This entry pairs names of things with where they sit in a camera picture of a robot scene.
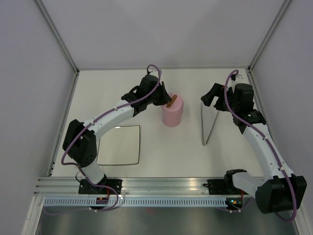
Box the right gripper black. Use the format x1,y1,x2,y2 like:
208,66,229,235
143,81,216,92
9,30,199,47
201,83,239,114

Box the pink lid with brown strap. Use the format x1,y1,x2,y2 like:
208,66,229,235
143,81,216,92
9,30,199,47
161,93,183,114

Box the pink cylindrical lunch box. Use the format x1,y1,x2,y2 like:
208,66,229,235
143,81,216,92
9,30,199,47
162,96,183,127

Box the steel food tongs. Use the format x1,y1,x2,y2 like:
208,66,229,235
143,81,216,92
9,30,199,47
201,102,219,146

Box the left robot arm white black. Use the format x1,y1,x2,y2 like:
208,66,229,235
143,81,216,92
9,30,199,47
63,72,171,194

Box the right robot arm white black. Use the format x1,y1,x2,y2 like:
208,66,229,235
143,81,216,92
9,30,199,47
201,83,307,214

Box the white square plate black rim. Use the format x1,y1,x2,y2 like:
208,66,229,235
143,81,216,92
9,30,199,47
97,125,141,166

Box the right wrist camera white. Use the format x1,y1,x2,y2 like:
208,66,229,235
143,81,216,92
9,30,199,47
231,74,244,82

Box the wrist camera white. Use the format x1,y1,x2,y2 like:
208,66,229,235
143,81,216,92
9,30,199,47
231,74,244,82
150,70,158,76

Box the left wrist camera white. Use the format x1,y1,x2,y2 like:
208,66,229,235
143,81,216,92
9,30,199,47
150,70,158,76

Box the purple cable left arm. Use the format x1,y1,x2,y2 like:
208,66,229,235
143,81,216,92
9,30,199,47
60,64,163,189

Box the right aluminium frame post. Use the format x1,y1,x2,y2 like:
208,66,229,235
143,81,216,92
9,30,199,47
247,0,293,73

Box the aluminium frame post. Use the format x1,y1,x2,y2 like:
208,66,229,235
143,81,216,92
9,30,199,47
34,0,79,74
247,0,293,73

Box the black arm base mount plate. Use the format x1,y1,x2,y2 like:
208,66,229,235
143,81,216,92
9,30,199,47
78,179,123,195

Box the left aluminium frame post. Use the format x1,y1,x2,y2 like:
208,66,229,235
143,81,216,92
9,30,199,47
34,0,79,74

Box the white slotted cable duct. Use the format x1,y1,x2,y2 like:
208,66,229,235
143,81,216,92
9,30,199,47
44,197,226,208

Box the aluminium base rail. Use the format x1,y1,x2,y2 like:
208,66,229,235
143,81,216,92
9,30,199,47
34,177,224,197

